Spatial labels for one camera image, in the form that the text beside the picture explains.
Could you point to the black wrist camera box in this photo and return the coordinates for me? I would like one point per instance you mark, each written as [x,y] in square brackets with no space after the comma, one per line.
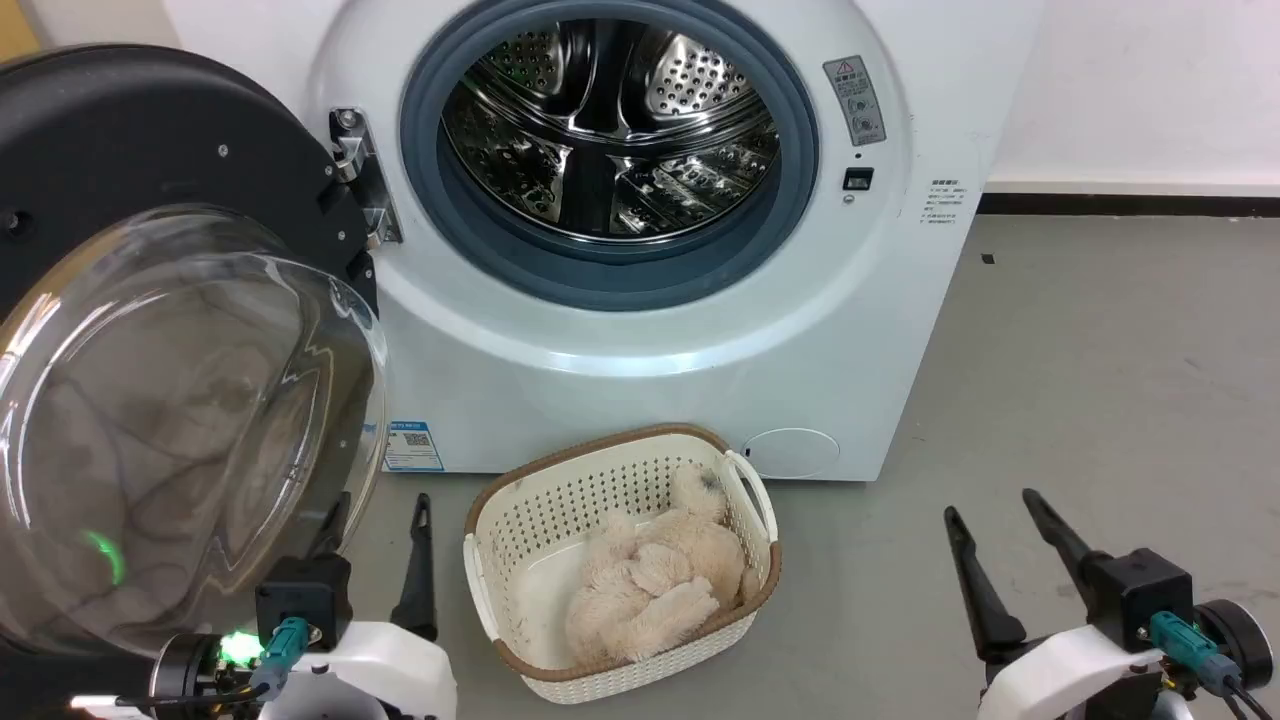
[1140,595]
[300,598]

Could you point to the grey warning label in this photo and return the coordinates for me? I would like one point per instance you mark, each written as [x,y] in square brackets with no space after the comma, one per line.
[855,100]

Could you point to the black baseboard strip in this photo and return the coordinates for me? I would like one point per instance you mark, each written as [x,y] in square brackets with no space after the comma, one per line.
[1130,204]

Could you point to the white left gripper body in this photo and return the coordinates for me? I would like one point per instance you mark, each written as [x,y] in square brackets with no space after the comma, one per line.
[390,670]

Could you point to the white front-load washing machine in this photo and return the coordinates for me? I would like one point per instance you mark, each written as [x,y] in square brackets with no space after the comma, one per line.
[620,400]

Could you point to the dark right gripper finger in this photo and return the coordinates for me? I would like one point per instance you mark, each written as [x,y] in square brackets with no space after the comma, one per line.
[1060,535]
[985,600]

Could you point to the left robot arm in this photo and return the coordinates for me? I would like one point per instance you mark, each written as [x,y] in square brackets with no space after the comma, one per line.
[182,665]

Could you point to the round white filter cover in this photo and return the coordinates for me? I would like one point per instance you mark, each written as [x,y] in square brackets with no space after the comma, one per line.
[790,453]

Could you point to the black door latch slot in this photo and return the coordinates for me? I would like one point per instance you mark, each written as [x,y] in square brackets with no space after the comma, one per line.
[858,179]

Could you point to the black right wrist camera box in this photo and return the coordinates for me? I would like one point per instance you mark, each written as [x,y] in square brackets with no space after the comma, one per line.
[1140,595]

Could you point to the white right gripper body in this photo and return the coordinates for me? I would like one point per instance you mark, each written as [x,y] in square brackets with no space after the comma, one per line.
[1070,680]

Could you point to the blue energy label sticker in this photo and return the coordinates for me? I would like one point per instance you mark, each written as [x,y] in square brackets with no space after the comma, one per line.
[412,447]

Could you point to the black door with glass bowl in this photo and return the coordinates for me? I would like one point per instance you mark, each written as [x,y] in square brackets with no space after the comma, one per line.
[120,130]

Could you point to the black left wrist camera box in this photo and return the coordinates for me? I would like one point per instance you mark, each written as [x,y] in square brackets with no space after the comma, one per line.
[300,598]

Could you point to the stainless steel perforated drum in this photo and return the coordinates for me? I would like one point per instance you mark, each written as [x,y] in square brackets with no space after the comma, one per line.
[610,130]

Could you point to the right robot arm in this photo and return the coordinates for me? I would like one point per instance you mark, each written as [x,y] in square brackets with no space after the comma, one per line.
[1240,642]

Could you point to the beige plush toy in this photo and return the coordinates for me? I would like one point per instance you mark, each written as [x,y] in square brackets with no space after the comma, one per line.
[650,585]

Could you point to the metal door hinge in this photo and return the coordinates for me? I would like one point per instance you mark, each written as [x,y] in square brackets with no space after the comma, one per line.
[368,190]

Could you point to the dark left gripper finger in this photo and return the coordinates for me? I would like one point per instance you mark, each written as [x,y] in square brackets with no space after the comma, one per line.
[418,590]
[335,530]

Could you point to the cream perforated laundry basket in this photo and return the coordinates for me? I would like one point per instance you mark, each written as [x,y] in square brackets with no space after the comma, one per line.
[560,500]

